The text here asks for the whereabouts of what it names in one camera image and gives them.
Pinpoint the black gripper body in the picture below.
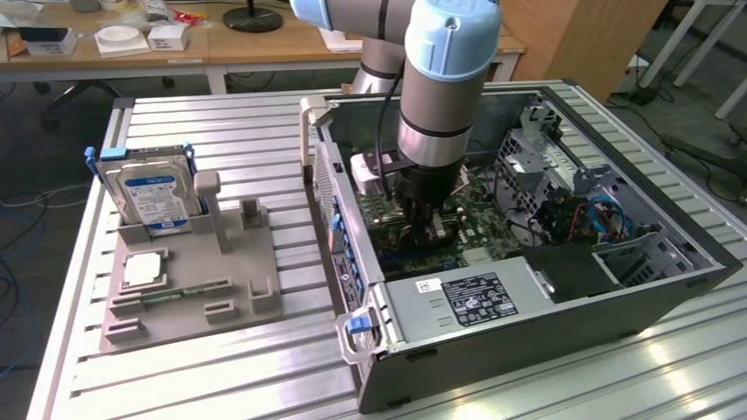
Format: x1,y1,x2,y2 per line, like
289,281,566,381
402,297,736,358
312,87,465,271
392,164,462,207

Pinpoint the graphics card with black fan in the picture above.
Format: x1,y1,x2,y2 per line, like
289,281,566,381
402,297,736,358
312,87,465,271
377,216,461,254

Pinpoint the socket cover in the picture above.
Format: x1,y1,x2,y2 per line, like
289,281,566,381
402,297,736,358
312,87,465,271
452,168,474,196

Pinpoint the green motherboard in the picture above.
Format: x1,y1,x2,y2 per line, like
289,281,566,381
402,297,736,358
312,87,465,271
342,152,526,281

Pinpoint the silver metal drive cage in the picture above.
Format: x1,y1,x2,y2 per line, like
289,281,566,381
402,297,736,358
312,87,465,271
494,104,584,207

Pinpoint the grey power supply unit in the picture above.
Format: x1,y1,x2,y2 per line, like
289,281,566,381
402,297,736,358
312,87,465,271
382,256,561,343

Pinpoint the black open PC case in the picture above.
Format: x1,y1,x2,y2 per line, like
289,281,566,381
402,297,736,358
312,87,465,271
296,85,742,415

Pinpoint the white paper stack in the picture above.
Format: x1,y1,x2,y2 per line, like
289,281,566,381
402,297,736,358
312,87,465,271
316,25,364,53

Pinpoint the grey parts rack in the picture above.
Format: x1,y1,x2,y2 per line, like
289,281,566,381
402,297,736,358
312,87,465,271
98,170,286,354

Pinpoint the wooden desk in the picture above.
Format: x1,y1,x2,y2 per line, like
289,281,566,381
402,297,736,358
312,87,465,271
0,0,526,95

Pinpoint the wooden cabinet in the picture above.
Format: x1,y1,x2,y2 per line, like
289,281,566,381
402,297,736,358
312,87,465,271
494,0,669,102

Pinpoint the green RAM stick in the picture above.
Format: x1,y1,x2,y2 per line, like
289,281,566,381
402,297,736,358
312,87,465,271
138,283,226,305

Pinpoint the hard disk with blue carrier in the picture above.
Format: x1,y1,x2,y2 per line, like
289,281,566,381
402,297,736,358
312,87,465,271
84,140,197,240

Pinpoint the silver CPU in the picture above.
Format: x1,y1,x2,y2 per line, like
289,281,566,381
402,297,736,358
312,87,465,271
122,253,165,288

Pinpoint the black round lamp base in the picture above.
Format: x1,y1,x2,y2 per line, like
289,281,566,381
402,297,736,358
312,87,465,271
221,0,285,34

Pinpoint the white labelled box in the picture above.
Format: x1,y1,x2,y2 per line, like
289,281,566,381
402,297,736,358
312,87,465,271
145,24,192,53

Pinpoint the red packet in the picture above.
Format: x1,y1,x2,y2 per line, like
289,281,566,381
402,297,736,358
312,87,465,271
172,10,209,27

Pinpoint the white round container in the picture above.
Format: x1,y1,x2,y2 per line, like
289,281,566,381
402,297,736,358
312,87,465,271
93,24,152,59

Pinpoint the white box with dark lid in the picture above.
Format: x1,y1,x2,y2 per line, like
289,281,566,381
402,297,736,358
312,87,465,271
14,26,80,57

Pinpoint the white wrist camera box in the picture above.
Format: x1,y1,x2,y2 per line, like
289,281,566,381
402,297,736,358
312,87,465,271
348,150,401,194

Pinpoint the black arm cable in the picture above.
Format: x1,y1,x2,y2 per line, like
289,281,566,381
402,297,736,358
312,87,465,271
376,60,408,200

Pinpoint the blue wire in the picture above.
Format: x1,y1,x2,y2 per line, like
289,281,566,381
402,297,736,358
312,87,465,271
585,196,636,242

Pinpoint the white table frame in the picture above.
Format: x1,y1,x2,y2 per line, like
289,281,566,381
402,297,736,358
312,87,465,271
634,0,747,119

